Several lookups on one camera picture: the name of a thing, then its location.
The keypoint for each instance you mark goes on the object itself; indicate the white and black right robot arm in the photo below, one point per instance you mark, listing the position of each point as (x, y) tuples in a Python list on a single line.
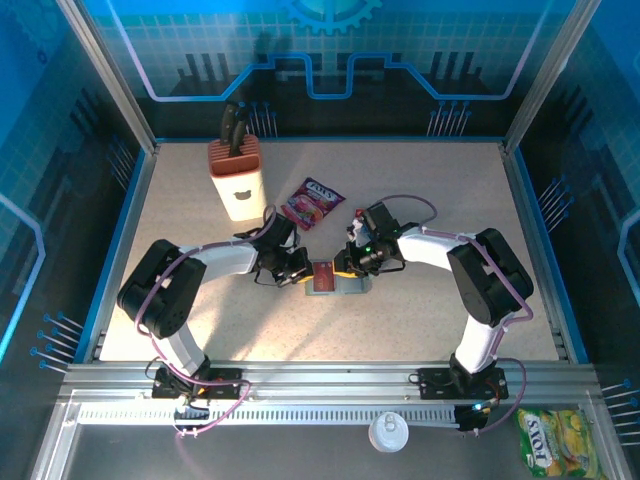
[(425, 252)]

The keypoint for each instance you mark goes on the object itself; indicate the purple Fox's candy bag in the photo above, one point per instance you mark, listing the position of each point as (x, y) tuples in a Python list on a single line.
[(312, 202)]

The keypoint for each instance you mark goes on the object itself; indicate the white and orange knife block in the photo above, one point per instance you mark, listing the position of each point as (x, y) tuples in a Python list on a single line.
[(237, 170)]

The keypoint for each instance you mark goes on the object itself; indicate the black electronics box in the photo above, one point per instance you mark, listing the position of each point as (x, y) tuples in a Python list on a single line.
[(467, 420)]

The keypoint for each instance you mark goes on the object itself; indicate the yellow green Fox's candy bag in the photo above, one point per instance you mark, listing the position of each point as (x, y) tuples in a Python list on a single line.
[(555, 442)]

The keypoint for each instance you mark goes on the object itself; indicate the aluminium cross rail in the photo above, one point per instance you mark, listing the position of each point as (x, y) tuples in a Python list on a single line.
[(325, 380)]

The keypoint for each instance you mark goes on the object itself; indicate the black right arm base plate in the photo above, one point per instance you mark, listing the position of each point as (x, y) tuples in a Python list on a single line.
[(432, 385)]

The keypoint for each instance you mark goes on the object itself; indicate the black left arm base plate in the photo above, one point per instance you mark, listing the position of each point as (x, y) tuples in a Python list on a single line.
[(225, 387)]

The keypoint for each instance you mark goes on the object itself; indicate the aluminium side rail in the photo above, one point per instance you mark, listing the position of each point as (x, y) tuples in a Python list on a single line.
[(126, 235), (534, 235)]

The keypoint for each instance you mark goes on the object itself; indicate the aluminium frame post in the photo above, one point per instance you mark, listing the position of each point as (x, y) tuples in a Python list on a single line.
[(549, 75), (111, 75)]

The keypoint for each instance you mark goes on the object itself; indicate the aluminium lower frame bar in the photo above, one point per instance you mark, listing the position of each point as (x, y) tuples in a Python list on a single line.
[(59, 435), (611, 450)]

